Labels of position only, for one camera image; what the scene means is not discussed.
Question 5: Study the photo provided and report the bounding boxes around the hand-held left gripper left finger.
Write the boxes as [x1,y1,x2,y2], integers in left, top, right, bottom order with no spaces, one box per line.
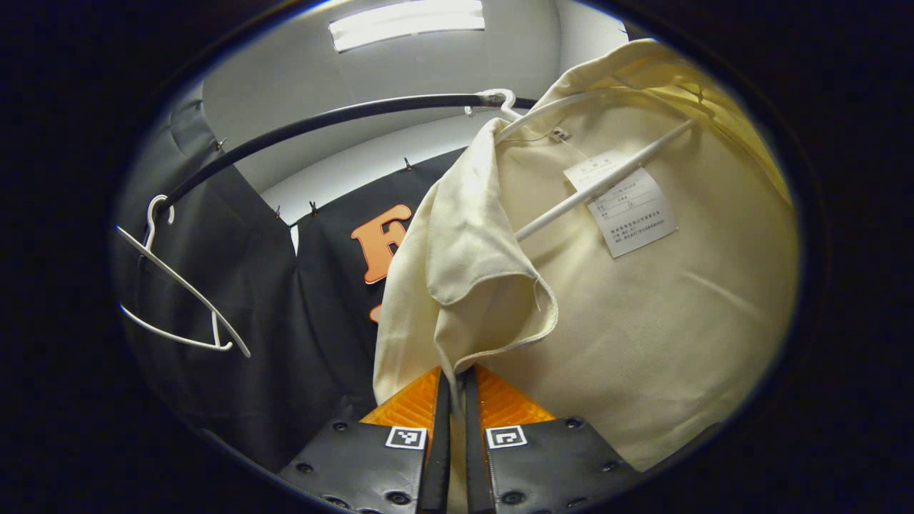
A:
[277,366,452,514]

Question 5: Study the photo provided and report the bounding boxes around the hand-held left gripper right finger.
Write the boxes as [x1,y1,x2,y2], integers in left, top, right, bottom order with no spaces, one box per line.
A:
[463,364,643,514]

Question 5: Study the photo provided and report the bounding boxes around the cream collared shirt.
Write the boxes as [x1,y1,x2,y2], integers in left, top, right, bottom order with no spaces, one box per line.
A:
[372,39,800,473]

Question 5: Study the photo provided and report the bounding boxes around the white plastic hanger with crossbar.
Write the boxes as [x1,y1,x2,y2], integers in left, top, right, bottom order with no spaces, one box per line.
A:
[464,86,708,243]

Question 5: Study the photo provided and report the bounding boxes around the empty white plastic hanger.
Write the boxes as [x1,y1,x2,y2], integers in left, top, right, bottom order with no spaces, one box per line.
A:
[116,193,253,358]

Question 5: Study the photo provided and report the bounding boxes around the black backdrop cloth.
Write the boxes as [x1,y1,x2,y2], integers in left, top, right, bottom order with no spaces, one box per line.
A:
[113,80,473,473]

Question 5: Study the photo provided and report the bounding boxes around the white paper garment tag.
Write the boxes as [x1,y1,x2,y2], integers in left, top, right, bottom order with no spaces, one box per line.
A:
[563,149,678,260]

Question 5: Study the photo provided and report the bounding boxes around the ceiling light panel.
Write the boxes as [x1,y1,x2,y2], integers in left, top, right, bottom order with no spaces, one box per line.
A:
[328,0,487,54]

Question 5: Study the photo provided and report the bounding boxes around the black clothes rail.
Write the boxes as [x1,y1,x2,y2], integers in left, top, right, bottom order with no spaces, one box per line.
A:
[153,92,538,216]

